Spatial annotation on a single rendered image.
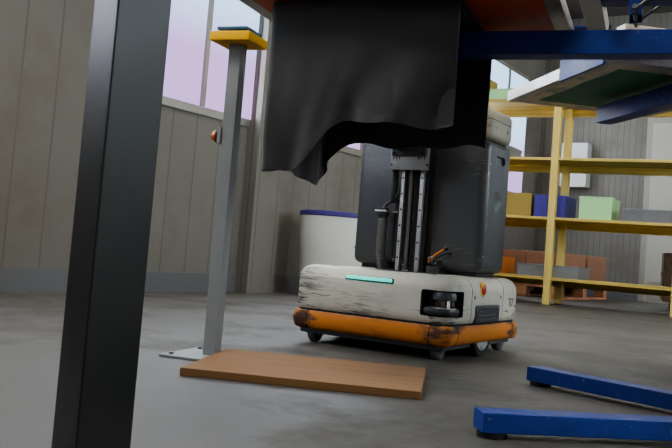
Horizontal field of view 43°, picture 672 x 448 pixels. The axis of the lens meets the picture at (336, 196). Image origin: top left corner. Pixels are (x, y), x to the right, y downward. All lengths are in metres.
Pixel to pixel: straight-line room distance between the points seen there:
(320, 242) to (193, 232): 0.92
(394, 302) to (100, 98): 2.26
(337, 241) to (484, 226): 2.74
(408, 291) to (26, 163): 2.31
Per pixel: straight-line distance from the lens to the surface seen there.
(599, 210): 7.66
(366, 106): 2.08
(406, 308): 2.93
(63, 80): 4.72
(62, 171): 4.70
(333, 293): 3.07
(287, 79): 2.15
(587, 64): 2.74
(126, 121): 0.75
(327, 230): 5.83
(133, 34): 0.77
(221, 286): 2.55
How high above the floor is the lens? 0.35
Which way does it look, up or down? 3 degrees up
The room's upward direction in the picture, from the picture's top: 5 degrees clockwise
